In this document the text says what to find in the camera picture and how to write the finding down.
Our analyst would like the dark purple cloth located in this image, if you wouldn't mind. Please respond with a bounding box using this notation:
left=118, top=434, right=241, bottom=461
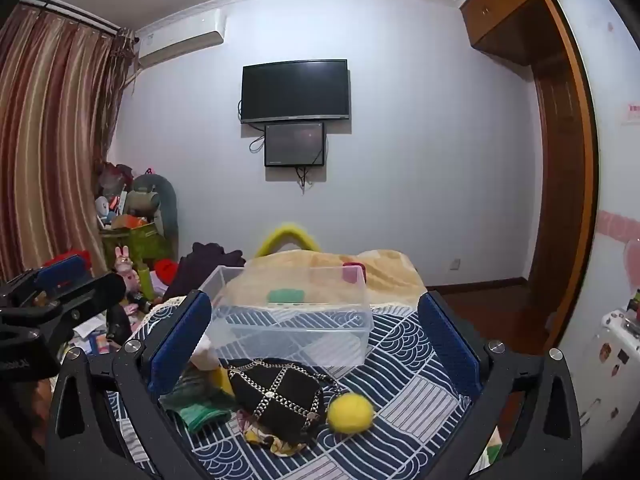
left=162, top=242, right=247, bottom=302

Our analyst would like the green bottle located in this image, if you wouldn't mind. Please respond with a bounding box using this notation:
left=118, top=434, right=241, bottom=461
left=138, top=265, right=156, bottom=302

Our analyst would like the yellow fuzzy hoop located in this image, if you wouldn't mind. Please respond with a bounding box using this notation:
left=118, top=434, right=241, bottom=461
left=255, top=222, right=321, bottom=257

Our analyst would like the striped brown curtain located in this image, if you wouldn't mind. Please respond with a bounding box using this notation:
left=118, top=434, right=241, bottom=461
left=0, top=1, right=137, bottom=282

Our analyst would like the small black monitor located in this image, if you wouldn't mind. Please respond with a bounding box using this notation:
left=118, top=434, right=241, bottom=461
left=263, top=121, right=327, bottom=168

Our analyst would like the yellow fuzzy ball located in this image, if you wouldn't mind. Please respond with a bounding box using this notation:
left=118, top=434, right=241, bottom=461
left=327, top=393, right=375, bottom=434

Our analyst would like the red plush item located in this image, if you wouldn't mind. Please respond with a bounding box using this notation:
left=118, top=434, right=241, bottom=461
left=153, top=258, right=180, bottom=287

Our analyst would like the cream soft item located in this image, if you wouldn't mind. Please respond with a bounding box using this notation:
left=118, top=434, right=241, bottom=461
left=190, top=334, right=221, bottom=372

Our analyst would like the yellow soft item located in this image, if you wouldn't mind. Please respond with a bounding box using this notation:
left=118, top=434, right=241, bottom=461
left=207, top=366, right=234, bottom=397

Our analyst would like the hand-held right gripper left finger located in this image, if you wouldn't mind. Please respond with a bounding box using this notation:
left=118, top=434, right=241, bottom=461
left=45, top=290, right=221, bottom=480

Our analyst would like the white air conditioner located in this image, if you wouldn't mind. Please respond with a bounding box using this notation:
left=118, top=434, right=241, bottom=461
left=135, top=8, right=227, bottom=69

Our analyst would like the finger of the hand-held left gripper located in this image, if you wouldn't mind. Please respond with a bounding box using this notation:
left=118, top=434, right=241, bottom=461
left=0, top=273, right=127, bottom=332
left=0, top=255, right=94, bottom=311

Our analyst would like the black chain-strap purse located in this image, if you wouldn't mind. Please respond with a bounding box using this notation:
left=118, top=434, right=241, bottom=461
left=227, top=357, right=342, bottom=445

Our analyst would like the green sponge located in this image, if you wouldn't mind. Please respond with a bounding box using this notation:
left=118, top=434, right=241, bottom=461
left=267, top=287, right=305, bottom=305

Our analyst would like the floral yellow cloth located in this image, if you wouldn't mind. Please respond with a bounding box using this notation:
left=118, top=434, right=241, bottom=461
left=237, top=409, right=312, bottom=457

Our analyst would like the green knitted cloth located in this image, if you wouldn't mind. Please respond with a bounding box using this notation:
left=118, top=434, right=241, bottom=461
left=160, top=369, right=236, bottom=434

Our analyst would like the olive green bag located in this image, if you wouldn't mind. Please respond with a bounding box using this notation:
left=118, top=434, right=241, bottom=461
left=124, top=187, right=161, bottom=217

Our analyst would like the green plastic crate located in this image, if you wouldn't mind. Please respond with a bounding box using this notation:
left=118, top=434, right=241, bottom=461
left=102, top=221, right=174, bottom=272

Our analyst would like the beige fleece blanket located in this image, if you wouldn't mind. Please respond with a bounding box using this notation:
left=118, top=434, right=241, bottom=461
left=240, top=249, right=429, bottom=311

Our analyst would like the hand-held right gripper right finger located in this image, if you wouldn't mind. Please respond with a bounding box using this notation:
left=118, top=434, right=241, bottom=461
left=418, top=290, right=585, bottom=480

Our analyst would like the white cabinet with stickers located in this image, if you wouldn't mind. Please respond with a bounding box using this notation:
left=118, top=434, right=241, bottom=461
left=575, top=309, right=640, bottom=463

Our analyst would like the black wall television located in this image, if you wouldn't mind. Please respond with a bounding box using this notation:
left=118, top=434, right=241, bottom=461
left=241, top=58, right=350, bottom=125

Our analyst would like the pink bunny plush toy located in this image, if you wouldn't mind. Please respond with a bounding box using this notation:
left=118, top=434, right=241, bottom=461
left=114, top=246, right=142, bottom=294

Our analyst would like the clear plastic storage bin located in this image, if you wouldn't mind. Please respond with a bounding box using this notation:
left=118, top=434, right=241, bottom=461
left=199, top=265, right=374, bottom=367

